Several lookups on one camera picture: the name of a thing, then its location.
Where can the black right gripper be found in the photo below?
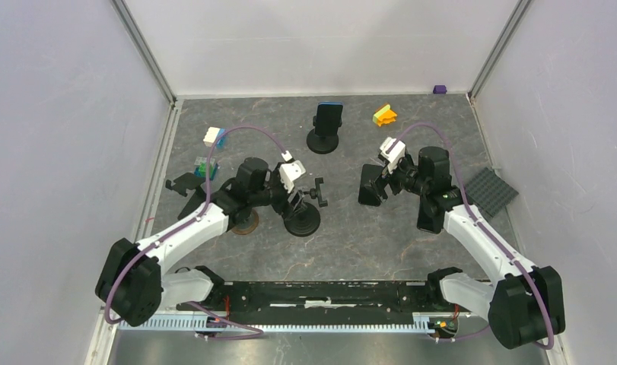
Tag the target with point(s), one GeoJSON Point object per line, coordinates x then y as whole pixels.
{"type": "Point", "coordinates": [390, 178]}

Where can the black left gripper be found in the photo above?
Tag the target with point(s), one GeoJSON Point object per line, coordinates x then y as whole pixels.
{"type": "Point", "coordinates": [287, 209]}

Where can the teal edged black phone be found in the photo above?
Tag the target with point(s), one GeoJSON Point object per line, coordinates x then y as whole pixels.
{"type": "Point", "coordinates": [372, 187]}

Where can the blue edged black phone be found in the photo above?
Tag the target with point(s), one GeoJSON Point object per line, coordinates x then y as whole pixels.
{"type": "Point", "coordinates": [328, 119]}

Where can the black round base phone stand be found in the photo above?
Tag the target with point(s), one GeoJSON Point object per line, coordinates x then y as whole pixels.
{"type": "Point", "coordinates": [322, 141]}

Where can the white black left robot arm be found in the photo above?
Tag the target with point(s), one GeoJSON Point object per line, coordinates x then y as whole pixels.
{"type": "Point", "coordinates": [135, 280]}

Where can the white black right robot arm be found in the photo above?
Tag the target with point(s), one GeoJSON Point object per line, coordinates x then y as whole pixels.
{"type": "Point", "coordinates": [523, 303]}

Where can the grey stand on brown base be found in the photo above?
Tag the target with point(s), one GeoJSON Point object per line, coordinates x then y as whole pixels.
{"type": "Point", "coordinates": [248, 225]}

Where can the black phone at bottom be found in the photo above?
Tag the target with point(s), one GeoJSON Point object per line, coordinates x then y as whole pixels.
{"type": "Point", "coordinates": [430, 216]}

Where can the black folding phone stand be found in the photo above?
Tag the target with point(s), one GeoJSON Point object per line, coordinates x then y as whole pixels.
{"type": "Point", "coordinates": [184, 183]}

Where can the yellow orange toy block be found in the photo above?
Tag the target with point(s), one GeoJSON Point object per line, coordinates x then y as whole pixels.
{"type": "Point", "coordinates": [384, 115]}

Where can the grey lego baseplate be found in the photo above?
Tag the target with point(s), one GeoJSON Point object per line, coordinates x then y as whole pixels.
{"type": "Point", "coordinates": [490, 193]}

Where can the purple toy block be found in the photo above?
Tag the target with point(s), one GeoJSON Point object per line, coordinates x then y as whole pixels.
{"type": "Point", "coordinates": [439, 89]}

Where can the green blue toy block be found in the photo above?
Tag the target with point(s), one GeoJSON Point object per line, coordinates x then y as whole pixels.
{"type": "Point", "coordinates": [205, 168]}

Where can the white blue toy block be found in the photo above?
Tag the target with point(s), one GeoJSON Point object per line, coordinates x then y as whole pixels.
{"type": "Point", "coordinates": [214, 136]}

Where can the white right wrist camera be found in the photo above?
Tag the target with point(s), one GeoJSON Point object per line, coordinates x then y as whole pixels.
{"type": "Point", "coordinates": [391, 152]}

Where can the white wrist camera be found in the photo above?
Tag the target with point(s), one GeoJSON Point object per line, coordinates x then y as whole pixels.
{"type": "Point", "coordinates": [290, 171]}
{"type": "Point", "coordinates": [391, 152]}

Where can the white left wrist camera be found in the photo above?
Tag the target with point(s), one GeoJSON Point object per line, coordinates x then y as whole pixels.
{"type": "Point", "coordinates": [290, 171]}

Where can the aluminium frame rail left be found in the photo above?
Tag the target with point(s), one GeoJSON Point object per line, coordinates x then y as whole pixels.
{"type": "Point", "coordinates": [156, 174]}

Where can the aluminium frame rail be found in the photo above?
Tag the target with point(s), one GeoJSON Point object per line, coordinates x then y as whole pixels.
{"type": "Point", "coordinates": [156, 174]}
{"type": "Point", "coordinates": [513, 22]}

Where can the aluminium frame rail right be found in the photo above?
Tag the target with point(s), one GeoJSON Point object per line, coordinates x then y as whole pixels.
{"type": "Point", "coordinates": [513, 22]}

